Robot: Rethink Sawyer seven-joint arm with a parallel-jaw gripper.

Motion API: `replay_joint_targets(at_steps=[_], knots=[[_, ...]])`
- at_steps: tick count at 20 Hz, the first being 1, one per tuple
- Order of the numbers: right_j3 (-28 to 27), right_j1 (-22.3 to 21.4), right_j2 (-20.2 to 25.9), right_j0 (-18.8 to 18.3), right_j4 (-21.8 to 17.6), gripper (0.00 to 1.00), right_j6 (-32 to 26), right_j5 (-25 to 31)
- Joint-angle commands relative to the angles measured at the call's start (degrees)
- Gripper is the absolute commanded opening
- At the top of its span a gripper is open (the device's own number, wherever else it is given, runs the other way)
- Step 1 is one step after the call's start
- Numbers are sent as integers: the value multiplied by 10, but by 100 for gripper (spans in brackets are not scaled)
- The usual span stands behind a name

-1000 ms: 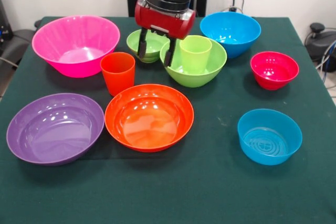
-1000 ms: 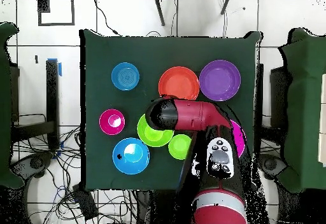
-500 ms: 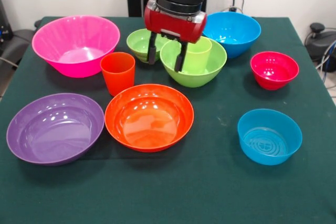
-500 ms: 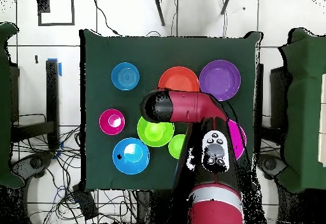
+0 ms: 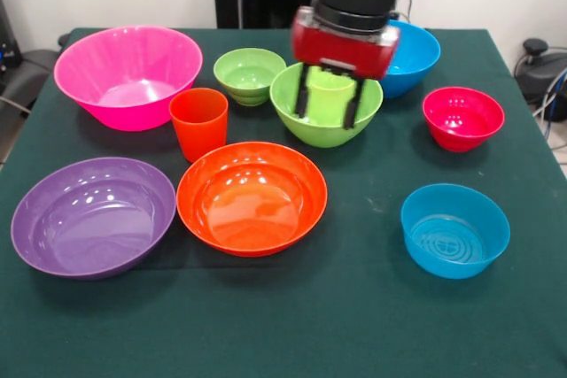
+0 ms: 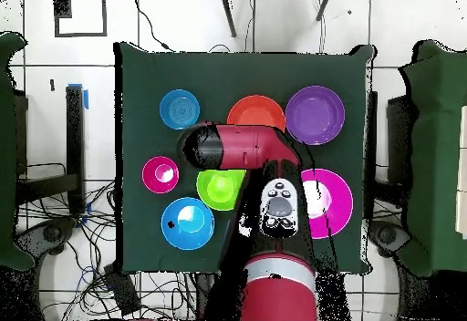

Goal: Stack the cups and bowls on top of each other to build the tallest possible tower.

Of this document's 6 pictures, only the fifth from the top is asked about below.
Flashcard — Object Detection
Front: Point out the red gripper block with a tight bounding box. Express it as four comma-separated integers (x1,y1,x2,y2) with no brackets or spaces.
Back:
291,5,401,131

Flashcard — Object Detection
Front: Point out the light green cup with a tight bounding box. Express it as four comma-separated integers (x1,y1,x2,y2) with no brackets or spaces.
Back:
308,71,355,127

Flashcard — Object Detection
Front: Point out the small crimson bowl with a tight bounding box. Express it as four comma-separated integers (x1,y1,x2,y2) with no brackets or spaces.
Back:
422,86,506,153

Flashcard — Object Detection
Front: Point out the small blue bowl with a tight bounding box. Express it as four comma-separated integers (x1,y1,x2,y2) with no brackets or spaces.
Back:
400,182,511,281

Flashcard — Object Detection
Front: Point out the black computer tower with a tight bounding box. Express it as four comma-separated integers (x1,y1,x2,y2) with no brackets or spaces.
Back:
0,0,22,87

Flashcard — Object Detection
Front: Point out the medium green bowl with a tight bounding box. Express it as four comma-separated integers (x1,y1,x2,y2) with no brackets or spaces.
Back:
269,62,384,149

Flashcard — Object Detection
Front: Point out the small green bowl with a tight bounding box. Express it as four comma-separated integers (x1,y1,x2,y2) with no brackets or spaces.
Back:
213,47,288,107

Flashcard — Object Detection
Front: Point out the large blue bowl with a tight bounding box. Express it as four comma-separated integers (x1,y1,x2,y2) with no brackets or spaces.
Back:
378,19,442,100

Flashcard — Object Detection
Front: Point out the wide orange bowl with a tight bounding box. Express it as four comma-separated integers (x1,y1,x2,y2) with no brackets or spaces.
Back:
175,142,329,258

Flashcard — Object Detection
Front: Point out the orange cup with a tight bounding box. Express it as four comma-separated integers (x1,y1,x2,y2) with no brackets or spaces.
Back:
168,87,229,165

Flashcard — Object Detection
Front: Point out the large pink bowl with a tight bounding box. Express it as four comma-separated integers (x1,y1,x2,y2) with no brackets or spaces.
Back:
53,26,204,133

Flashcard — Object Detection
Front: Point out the dark green tablecloth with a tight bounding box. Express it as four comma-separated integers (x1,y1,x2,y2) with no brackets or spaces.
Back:
0,27,567,378

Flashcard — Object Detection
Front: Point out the wide purple bowl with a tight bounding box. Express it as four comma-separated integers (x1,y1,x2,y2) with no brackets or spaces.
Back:
10,157,177,282

